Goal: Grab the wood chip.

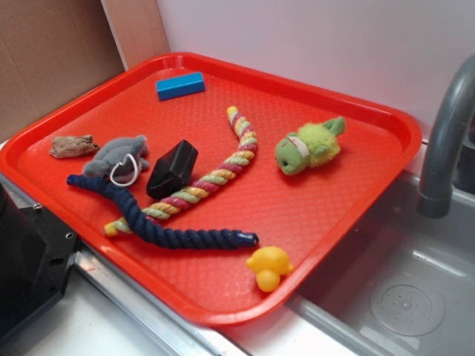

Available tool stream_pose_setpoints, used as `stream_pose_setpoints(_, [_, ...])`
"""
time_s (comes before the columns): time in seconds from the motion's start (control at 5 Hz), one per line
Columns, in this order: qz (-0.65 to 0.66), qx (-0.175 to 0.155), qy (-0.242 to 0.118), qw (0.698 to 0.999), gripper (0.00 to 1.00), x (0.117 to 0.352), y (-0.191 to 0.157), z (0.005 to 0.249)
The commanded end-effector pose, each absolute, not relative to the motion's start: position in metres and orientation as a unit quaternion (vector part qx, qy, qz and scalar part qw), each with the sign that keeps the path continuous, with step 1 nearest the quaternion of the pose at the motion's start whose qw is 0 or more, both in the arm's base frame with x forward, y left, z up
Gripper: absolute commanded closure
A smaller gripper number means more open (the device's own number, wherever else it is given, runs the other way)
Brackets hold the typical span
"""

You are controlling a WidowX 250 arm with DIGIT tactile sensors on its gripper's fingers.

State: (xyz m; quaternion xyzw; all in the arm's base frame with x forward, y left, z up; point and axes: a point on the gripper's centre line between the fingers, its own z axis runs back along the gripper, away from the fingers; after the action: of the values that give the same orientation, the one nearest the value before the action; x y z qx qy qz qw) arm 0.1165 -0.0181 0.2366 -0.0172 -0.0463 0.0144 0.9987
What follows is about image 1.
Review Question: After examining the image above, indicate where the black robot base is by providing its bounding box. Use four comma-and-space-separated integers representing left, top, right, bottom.
1, 188, 79, 343

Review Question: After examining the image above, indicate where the brown wood chip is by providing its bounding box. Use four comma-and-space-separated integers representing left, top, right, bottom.
49, 135, 101, 159

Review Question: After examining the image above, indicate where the red plastic tray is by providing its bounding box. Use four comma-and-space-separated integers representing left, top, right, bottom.
1, 53, 422, 326

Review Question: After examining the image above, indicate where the black rectangular block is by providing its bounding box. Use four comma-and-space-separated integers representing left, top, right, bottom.
146, 140, 198, 200

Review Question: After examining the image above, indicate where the green plush turtle toy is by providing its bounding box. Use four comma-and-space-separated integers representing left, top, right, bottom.
275, 116, 347, 176

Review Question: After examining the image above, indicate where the yellow rubber duck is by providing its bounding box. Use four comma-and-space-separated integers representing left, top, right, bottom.
246, 246, 294, 292

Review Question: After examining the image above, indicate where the blue rectangular block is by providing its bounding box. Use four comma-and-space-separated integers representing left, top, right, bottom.
156, 72, 206, 101

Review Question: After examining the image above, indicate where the grey plush elephant toy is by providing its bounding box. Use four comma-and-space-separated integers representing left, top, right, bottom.
82, 135, 150, 187

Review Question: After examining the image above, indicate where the grey plastic sink basin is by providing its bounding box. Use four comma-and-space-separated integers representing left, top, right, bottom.
288, 173, 474, 355

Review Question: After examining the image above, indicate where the brown cardboard panel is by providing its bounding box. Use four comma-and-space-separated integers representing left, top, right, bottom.
1, 1, 124, 141

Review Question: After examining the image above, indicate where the grey toy faucet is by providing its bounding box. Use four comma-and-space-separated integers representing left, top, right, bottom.
417, 56, 474, 218

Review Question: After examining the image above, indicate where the multicolour twisted rope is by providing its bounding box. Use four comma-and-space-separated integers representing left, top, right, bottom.
104, 105, 258, 238

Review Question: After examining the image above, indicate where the navy blue twisted rope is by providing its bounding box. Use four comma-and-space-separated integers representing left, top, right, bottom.
66, 173, 260, 251

